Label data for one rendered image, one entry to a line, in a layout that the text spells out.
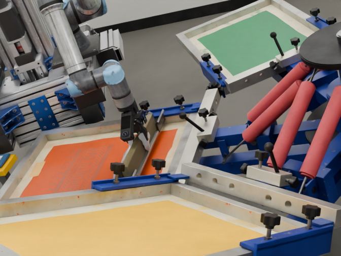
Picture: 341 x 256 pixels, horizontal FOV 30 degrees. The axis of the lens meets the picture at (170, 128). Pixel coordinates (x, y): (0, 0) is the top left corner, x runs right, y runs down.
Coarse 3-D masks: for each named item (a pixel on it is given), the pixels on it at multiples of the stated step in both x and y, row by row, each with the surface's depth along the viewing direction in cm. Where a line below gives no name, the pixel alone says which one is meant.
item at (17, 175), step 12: (120, 120) 279; (168, 120) 270; (180, 120) 268; (192, 120) 259; (48, 132) 292; (60, 132) 288; (72, 132) 286; (84, 132) 285; (96, 132) 283; (36, 144) 286; (180, 144) 247; (24, 156) 279; (36, 156) 282; (180, 156) 239; (24, 168) 273; (12, 180) 265; (0, 192) 260; (12, 192) 263
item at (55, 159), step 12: (168, 132) 265; (72, 144) 282; (84, 144) 279; (96, 144) 275; (108, 144) 272; (120, 144) 269; (156, 144) 259; (168, 144) 256; (48, 156) 280; (60, 156) 276; (108, 156) 263; (120, 156) 260; (156, 156) 252; (48, 168) 271; (60, 168) 268
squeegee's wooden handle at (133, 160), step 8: (152, 120) 259; (152, 128) 258; (136, 136) 249; (152, 136) 257; (136, 144) 243; (128, 152) 240; (136, 152) 241; (144, 152) 248; (128, 160) 235; (136, 160) 240; (128, 168) 233; (136, 168) 239; (128, 176) 234
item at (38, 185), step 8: (104, 168) 257; (144, 168) 247; (152, 168) 245; (40, 176) 267; (48, 176) 265; (104, 176) 251; (112, 176) 250; (32, 184) 264; (40, 184) 262; (48, 184) 260; (24, 192) 261; (32, 192) 259; (40, 192) 257
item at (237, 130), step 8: (224, 128) 237; (232, 128) 235; (240, 128) 233; (216, 136) 234; (224, 136) 232; (232, 136) 232; (240, 136) 231; (208, 144) 236; (216, 144) 235; (232, 144) 234
